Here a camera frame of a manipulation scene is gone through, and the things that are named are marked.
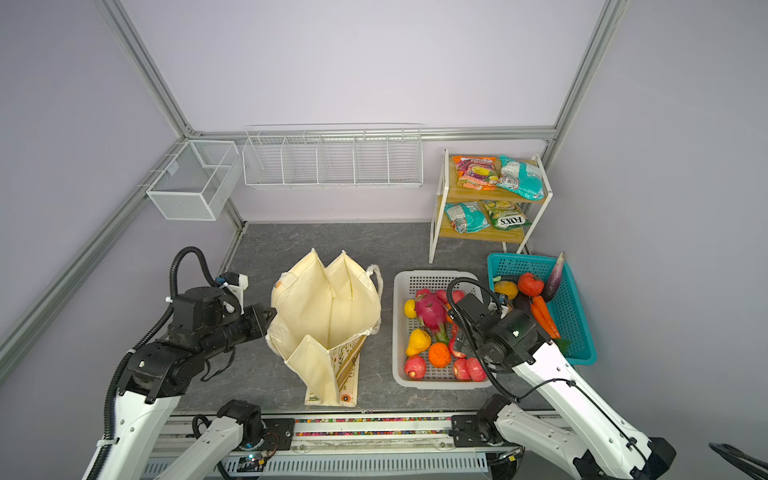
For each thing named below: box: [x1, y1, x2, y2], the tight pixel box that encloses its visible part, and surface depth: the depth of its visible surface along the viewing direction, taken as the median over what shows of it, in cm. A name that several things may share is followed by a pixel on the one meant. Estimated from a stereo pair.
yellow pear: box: [405, 328, 432, 357], surface depth 86 cm
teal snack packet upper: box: [496, 155, 545, 201], surface depth 84 cm
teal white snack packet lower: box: [444, 201, 491, 234], surface depth 98 cm
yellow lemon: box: [404, 299, 417, 319], surface depth 93 cm
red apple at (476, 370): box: [466, 357, 487, 382], surface depth 75 cm
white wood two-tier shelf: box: [429, 149, 553, 264], surface depth 88 cm
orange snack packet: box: [452, 155, 499, 191], surface depth 84 cm
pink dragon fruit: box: [414, 288, 452, 344], surface depth 87 cm
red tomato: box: [518, 272, 545, 297], surface depth 94 cm
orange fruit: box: [428, 342, 451, 369], surface depth 83 cm
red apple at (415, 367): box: [404, 355, 427, 380], surface depth 81 cm
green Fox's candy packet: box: [484, 200, 532, 231], surface depth 98 cm
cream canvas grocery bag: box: [266, 248, 383, 407], surface depth 77 cm
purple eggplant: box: [541, 251, 565, 303], surface depth 96 cm
